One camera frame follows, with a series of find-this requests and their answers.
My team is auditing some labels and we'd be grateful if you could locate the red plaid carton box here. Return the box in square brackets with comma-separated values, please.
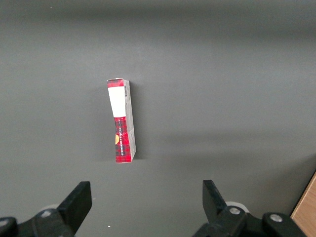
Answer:
[106, 78, 137, 164]

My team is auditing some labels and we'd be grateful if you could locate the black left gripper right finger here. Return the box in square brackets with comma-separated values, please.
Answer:
[192, 180, 264, 237]

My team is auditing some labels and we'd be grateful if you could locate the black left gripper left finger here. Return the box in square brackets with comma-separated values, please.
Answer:
[19, 181, 93, 237]

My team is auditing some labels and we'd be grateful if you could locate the wooden drawer cabinet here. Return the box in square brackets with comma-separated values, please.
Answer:
[290, 170, 316, 237]

